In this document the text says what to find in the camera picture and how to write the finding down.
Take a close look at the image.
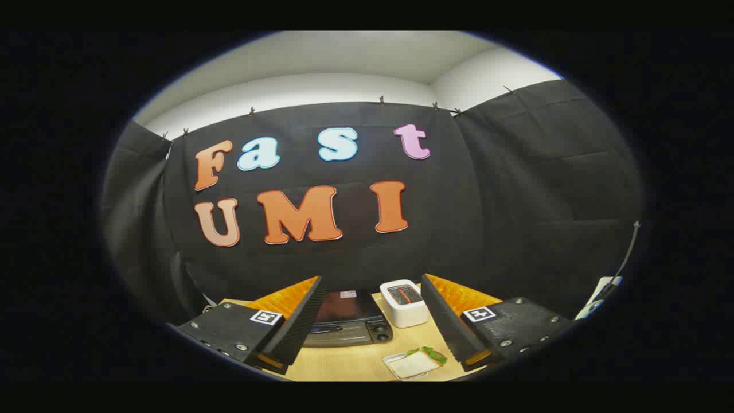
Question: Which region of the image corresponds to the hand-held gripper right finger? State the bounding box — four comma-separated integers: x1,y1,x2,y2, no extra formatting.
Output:
420,273,575,372

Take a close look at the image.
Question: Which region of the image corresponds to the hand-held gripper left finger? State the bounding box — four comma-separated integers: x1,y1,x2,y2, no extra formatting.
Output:
166,275,326,376

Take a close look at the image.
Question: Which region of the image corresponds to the white bread lettuce sandwich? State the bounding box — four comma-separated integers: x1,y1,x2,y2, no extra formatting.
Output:
400,346,448,379

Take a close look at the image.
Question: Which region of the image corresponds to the black toaster oven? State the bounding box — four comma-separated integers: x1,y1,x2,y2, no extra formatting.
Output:
303,290,394,349

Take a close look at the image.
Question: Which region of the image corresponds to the white pop-up toaster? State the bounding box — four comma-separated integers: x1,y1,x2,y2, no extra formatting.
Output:
380,279,430,328

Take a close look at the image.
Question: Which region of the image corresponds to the white device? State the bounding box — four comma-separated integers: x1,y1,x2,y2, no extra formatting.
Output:
575,276,623,320

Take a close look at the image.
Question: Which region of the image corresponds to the thin black cable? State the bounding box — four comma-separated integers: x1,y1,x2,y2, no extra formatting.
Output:
594,221,641,302

